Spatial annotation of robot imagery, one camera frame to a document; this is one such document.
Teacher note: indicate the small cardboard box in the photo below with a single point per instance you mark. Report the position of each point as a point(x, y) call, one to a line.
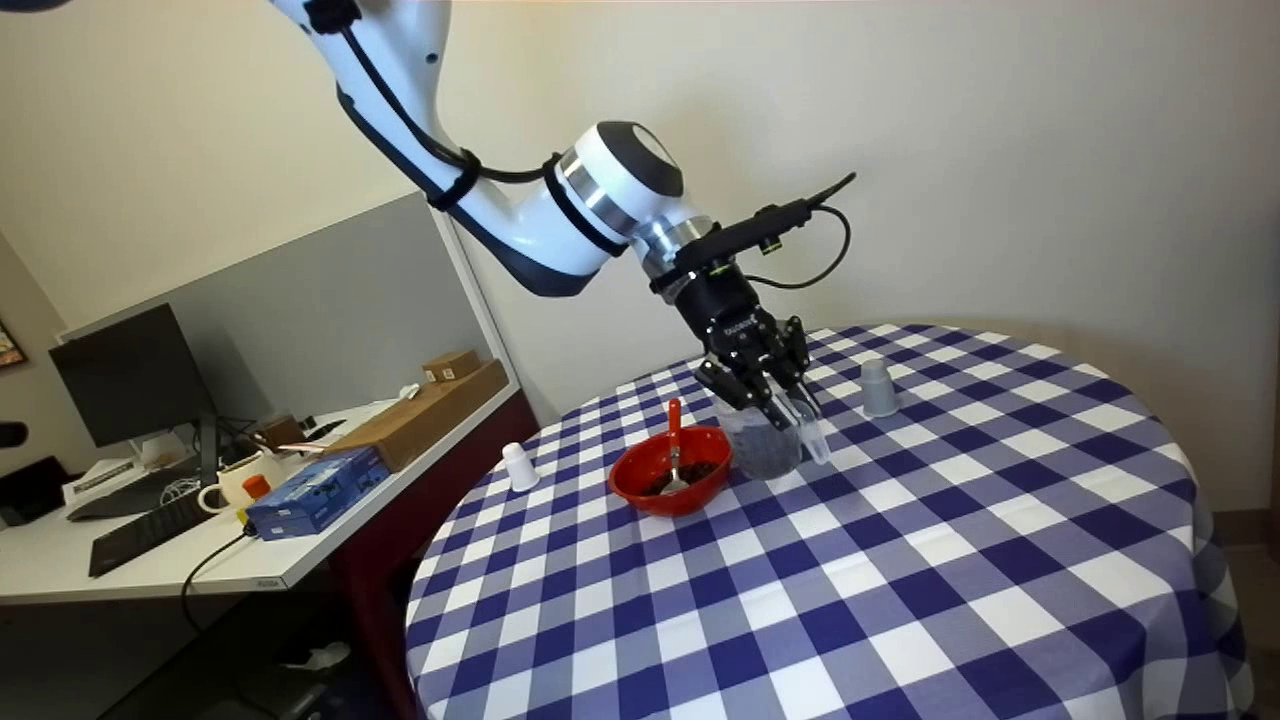
point(452, 365)

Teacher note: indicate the picture frame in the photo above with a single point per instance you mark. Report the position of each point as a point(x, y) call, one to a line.
point(8, 345)

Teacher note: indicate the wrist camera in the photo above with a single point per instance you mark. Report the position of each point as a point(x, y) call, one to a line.
point(735, 237)

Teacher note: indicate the blue white checked tablecloth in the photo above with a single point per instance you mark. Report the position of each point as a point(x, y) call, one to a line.
point(900, 570)

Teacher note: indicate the white mug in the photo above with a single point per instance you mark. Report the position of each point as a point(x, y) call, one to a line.
point(240, 485)

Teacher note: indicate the grey plastic cup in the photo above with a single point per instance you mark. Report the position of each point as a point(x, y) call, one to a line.
point(878, 392)

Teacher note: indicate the orange capped bottle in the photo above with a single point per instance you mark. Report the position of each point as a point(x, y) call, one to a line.
point(257, 487)

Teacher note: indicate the black bag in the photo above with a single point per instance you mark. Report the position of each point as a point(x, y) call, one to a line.
point(30, 490)

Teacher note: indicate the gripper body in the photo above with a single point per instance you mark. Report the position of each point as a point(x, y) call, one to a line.
point(728, 312)

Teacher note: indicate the clear plastic jug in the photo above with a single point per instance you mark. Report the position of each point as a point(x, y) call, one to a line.
point(760, 445)

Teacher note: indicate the red bowl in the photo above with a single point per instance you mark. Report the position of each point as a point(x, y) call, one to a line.
point(690, 490)

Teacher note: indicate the blue box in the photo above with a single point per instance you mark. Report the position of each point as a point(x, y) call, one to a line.
point(320, 490)

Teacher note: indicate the grey partition panel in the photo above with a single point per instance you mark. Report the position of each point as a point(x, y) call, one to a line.
point(330, 300)

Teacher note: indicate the white desk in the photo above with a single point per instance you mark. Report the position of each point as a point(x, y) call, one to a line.
point(120, 560)

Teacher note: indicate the black monitor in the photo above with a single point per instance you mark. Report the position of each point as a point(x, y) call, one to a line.
point(130, 375)

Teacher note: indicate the black keyboard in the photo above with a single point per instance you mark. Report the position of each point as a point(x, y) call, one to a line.
point(140, 535)

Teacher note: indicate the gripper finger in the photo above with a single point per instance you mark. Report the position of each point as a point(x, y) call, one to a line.
point(797, 362)
point(740, 388)

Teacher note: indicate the white plastic cup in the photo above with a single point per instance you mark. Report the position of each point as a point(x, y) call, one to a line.
point(520, 468)

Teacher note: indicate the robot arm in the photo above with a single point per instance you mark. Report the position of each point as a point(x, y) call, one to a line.
point(520, 215)

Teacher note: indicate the long cardboard box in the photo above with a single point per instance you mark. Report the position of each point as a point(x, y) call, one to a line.
point(420, 420)

